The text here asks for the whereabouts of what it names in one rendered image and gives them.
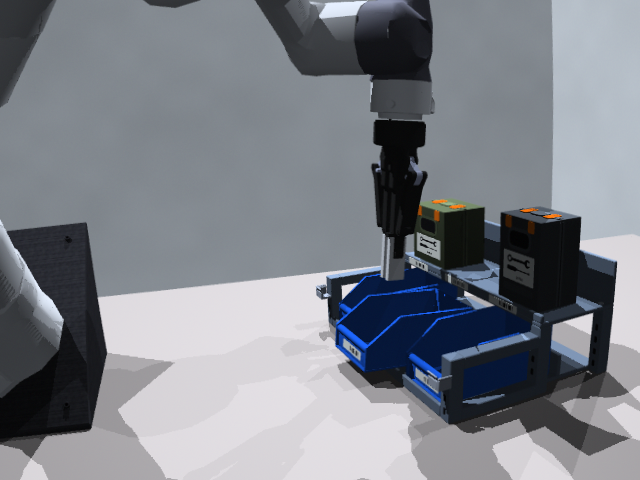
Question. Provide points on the blue open-front bin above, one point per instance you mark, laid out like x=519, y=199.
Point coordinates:
x=462, y=331
x=375, y=313
x=414, y=280

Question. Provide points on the dark grey shelf rack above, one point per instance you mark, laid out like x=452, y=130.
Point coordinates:
x=595, y=294

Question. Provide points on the dark green tool case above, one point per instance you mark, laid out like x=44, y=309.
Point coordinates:
x=450, y=233

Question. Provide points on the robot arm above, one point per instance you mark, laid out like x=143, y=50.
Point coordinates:
x=381, y=38

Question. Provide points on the black tool case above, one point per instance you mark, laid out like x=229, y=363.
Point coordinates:
x=539, y=257

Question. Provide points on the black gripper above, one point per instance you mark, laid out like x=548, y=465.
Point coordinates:
x=399, y=140

